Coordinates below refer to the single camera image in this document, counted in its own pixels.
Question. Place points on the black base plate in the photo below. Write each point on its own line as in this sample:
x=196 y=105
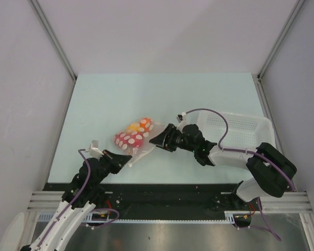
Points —
x=171 y=201

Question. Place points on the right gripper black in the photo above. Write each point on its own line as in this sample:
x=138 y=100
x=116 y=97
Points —
x=163 y=140

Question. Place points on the aluminium frame post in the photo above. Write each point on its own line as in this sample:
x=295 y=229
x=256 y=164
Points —
x=43 y=20
x=281 y=37

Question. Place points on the right aluminium frame post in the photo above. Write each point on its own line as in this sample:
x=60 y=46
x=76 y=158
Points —
x=281 y=37

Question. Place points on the yellow fake fruit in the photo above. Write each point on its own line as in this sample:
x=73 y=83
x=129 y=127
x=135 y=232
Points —
x=133 y=127

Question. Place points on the orange fake fruit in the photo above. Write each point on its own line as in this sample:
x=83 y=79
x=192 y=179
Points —
x=145 y=124

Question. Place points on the right aluminium side rail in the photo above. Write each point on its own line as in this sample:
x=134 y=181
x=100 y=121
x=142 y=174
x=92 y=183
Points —
x=266 y=110

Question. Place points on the white perforated plastic basket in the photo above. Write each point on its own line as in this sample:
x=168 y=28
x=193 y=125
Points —
x=238 y=135

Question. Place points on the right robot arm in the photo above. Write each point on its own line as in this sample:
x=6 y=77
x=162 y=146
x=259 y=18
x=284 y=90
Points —
x=271 y=171

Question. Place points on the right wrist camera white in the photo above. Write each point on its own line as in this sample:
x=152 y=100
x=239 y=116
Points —
x=182 y=122

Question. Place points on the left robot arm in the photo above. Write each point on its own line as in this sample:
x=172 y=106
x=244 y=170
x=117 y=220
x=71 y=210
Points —
x=82 y=196

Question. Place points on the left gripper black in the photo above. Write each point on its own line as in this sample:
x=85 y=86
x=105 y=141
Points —
x=118 y=161

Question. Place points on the red fake fruit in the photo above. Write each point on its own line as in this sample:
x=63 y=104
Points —
x=126 y=140

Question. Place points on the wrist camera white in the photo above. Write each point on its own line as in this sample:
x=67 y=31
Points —
x=182 y=122
x=94 y=151

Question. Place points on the left aluminium frame post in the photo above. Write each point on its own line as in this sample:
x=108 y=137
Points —
x=43 y=20

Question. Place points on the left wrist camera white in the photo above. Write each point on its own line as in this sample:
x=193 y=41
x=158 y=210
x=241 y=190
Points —
x=94 y=151

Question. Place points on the clear polka dot zip bag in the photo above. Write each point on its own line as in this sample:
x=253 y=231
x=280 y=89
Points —
x=139 y=152

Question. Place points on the white slotted cable duct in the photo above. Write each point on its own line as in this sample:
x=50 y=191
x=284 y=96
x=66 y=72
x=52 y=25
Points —
x=227 y=218

